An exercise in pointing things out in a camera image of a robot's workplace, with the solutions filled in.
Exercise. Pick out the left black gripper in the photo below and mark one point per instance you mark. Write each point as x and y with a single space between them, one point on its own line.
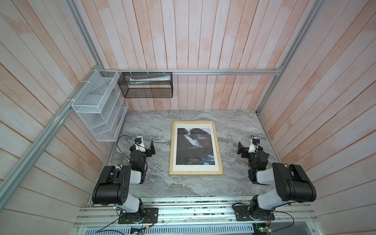
148 151

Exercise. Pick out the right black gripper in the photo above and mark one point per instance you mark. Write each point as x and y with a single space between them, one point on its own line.
245 151

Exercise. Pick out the wooden picture frame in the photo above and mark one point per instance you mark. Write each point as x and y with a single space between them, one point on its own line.
171 147

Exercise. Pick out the white passe-partout mat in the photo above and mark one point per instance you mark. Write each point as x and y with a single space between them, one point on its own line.
195 168

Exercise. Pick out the waterfall photo print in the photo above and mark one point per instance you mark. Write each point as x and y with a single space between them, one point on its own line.
194 147

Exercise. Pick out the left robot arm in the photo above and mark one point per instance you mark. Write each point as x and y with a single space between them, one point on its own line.
112 187

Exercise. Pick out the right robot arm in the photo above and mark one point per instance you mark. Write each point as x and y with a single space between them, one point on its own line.
290 181

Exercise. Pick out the paper in black basket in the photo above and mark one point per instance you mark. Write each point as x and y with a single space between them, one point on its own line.
150 80

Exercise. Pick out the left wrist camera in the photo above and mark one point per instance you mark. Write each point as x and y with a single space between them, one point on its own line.
139 144

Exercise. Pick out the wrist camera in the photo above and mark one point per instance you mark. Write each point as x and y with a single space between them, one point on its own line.
254 144
139 144

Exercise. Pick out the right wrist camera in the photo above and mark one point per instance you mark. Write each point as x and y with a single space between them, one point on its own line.
254 144

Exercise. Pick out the white wire mesh shelf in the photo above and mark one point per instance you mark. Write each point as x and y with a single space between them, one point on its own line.
100 105

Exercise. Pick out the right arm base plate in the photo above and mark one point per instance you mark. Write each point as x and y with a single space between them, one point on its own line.
247 213

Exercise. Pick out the black wire mesh basket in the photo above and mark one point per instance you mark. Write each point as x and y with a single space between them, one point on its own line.
145 91

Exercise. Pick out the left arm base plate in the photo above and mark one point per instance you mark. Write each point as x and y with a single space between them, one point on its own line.
148 215

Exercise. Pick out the aluminium rail platform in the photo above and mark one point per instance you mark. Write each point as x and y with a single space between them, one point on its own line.
197 215

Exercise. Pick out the aluminium frame profile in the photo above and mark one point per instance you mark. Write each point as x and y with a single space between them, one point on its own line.
44 58

